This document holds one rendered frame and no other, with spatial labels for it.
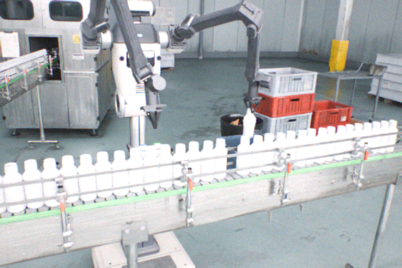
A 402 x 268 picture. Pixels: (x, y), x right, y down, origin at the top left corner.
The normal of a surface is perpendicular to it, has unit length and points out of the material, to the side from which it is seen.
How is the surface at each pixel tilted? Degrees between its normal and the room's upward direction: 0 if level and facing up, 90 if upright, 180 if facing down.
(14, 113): 90
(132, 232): 90
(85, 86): 90
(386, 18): 90
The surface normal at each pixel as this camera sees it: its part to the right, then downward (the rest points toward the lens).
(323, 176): 0.41, 0.31
